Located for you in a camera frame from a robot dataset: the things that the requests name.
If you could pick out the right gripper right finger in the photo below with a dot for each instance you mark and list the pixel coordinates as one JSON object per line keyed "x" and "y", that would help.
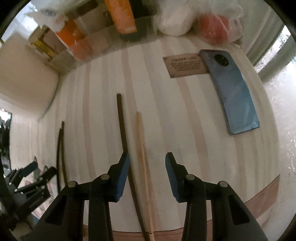
{"x": 189, "y": 189}

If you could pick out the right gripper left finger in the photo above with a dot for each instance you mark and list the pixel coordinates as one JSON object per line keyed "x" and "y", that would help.
{"x": 105, "y": 189}

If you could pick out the light wooden chopstick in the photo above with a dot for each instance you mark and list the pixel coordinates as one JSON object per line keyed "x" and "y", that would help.
{"x": 142, "y": 164}

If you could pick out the dark brown chopstick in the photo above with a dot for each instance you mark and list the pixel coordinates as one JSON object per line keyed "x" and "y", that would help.
{"x": 63, "y": 154}

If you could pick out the striped cat table mat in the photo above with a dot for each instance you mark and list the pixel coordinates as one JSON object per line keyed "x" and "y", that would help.
{"x": 179, "y": 115}

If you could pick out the blue smartphone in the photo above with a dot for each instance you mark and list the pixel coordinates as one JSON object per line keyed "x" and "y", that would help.
{"x": 232, "y": 90}

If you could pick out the cream utensil holder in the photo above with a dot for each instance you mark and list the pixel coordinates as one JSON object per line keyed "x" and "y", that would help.
{"x": 27, "y": 83}

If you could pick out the brown label card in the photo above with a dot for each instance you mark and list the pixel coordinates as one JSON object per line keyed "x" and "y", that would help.
{"x": 185, "y": 65}

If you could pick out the clear condiment tray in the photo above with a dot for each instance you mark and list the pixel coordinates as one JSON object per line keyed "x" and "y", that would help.
{"x": 101, "y": 42}

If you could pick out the yellow box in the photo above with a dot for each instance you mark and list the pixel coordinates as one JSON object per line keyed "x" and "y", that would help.
{"x": 44, "y": 49}

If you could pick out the white plastic bag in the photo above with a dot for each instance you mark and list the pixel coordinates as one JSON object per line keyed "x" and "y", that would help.
{"x": 215, "y": 22}

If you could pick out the white paper packet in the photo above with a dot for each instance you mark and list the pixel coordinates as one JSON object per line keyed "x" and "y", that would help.
{"x": 68, "y": 33}

